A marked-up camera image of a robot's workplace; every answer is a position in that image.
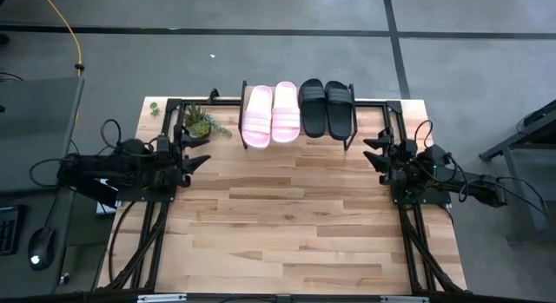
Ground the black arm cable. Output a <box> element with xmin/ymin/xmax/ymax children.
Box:
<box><xmin>414</xmin><ymin>119</ymin><xmax>549</xmax><ymax>217</ymax></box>
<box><xmin>100</xmin><ymin>118</ymin><xmax>123</xmax><ymax>150</ymax></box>

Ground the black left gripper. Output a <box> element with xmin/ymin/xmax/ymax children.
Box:
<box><xmin>154</xmin><ymin>125</ymin><xmax>212</xmax><ymax>188</ymax></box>

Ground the black computer mouse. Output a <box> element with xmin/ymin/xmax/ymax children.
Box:
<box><xmin>27</xmin><ymin>227</ymin><xmax>56</xmax><ymax>272</ymax></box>

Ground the yellow cable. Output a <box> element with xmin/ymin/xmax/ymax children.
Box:
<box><xmin>38</xmin><ymin>0</ymin><xmax>84</xmax><ymax>77</ymax></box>

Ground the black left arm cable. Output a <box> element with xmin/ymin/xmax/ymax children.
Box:
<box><xmin>100</xmin><ymin>118</ymin><xmax>123</xmax><ymax>150</ymax></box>

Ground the potted succulent plant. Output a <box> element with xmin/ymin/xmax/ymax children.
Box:
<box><xmin>182</xmin><ymin>102</ymin><xmax>234</xmax><ymax>140</ymax></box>

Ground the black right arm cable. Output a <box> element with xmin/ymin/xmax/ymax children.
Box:
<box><xmin>414</xmin><ymin>119</ymin><xmax>549</xmax><ymax>217</ymax></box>

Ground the dark grey desk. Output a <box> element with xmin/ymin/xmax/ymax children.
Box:
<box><xmin>0</xmin><ymin>185</ymin><xmax>76</xmax><ymax>298</ymax></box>

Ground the wooden shelf with black frame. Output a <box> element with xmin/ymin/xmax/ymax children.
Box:
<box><xmin>237</xmin><ymin>79</ymin><xmax>360</xmax><ymax>152</ymax></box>

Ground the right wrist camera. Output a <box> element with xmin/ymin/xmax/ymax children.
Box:
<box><xmin>401</xmin><ymin>138</ymin><xmax>419</xmax><ymax>159</ymax></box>

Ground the black metal table frame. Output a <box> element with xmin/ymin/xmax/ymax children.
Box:
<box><xmin>97</xmin><ymin>97</ymin><xmax>468</xmax><ymax>295</ymax></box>

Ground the grey desk panel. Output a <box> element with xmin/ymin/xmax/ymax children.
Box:
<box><xmin>0</xmin><ymin>76</ymin><xmax>85</xmax><ymax>195</ymax></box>

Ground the black rubber slide sandal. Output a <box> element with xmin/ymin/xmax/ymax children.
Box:
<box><xmin>298</xmin><ymin>78</ymin><xmax>328</xmax><ymax>139</ymax></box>
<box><xmin>324</xmin><ymin>80</ymin><xmax>354</xmax><ymax>142</ymax></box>

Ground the grey metal stand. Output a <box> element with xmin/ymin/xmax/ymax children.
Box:
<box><xmin>480</xmin><ymin>98</ymin><xmax>556</xmax><ymax>234</ymax></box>

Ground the pink rubber slide sandal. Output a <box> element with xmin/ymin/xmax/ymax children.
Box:
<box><xmin>241</xmin><ymin>84</ymin><xmax>275</xmax><ymax>150</ymax></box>
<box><xmin>271</xmin><ymin>81</ymin><xmax>301</xmax><ymax>144</ymax></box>

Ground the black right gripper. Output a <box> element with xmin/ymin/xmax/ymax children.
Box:
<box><xmin>362</xmin><ymin>128</ymin><xmax>420</xmax><ymax>186</ymax></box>

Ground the silver metal bracket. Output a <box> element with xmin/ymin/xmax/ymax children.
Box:
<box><xmin>136</xmin><ymin>293</ymin><xmax>188</xmax><ymax>303</ymax></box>
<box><xmin>380</xmin><ymin>295</ymin><xmax>430</xmax><ymax>303</ymax></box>

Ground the white box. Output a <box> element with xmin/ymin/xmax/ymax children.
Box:
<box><xmin>96</xmin><ymin>176</ymin><xmax>122</xmax><ymax>215</ymax></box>

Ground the black keyboard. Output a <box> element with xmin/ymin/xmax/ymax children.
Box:
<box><xmin>0</xmin><ymin>206</ymin><xmax>21</xmax><ymax>256</ymax></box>

